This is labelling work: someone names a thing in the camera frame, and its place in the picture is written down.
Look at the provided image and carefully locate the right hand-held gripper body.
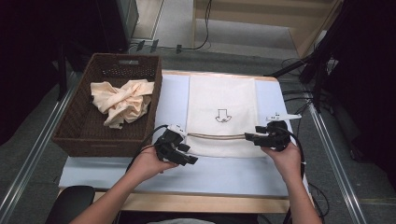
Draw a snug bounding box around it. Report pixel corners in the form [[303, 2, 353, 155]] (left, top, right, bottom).
[[262, 113, 303, 153]]

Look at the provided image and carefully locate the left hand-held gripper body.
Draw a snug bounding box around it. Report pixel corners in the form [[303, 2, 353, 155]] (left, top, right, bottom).
[[153, 123, 189, 163]]

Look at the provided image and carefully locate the white drawstring bag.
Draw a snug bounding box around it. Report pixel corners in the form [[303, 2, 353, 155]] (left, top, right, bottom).
[[185, 74, 268, 159]]

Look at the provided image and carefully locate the peach cloth garment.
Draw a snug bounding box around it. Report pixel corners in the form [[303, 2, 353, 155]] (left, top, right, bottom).
[[90, 78, 156, 130]]

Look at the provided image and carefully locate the brown wicker basket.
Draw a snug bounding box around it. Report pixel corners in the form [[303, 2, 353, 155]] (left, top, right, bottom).
[[51, 52, 163, 158]]

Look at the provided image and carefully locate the person's left hand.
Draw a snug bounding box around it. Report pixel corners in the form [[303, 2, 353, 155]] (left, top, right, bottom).
[[131, 145, 180, 184]]

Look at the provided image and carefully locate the person's right hand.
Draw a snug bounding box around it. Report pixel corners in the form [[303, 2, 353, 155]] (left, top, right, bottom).
[[261, 141, 303, 184]]

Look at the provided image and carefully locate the light blue table cover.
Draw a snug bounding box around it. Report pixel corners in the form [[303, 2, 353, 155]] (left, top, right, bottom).
[[58, 73, 311, 198]]

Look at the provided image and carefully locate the person's grey clothing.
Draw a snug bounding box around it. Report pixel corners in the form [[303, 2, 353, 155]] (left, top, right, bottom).
[[145, 217, 217, 224]]

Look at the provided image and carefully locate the black tripod stand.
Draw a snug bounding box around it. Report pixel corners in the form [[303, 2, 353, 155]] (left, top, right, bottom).
[[263, 0, 357, 114]]

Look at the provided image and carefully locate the dark curtain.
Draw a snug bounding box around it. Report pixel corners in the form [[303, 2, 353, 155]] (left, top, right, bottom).
[[0, 0, 106, 147], [323, 0, 396, 183]]

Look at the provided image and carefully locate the wooden step platform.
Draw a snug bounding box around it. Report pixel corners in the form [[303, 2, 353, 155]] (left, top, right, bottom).
[[191, 0, 344, 59]]

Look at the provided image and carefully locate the black chair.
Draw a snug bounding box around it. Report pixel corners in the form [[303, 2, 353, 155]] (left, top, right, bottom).
[[45, 185, 96, 224]]

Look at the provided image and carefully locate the dark cabinet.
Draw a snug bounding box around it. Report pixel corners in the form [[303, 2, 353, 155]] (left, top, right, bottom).
[[95, 0, 140, 54]]

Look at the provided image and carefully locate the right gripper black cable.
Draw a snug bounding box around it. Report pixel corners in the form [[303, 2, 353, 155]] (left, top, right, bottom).
[[276, 125, 307, 224]]

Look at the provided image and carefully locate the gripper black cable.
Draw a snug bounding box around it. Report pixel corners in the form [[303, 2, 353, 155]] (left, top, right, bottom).
[[276, 125, 307, 224], [124, 123, 170, 175]]

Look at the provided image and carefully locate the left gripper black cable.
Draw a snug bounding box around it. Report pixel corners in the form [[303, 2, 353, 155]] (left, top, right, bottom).
[[124, 123, 170, 175]]

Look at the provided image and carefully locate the thin black floor cable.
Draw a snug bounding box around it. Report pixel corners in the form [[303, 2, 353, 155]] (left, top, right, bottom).
[[281, 89, 313, 96], [283, 96, 314, 104]]

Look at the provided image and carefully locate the metal floor rail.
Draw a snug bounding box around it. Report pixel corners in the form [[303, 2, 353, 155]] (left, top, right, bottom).
[[0, 72, 83, 224], [305, 98, 369, 224]]

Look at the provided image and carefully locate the looped black floor cable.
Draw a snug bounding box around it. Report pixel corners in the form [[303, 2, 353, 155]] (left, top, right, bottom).
[[307, 182, 331, 219]]

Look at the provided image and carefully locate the black stand post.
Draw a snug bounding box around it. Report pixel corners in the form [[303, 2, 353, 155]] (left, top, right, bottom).
[[55, 40, 68, 102]]

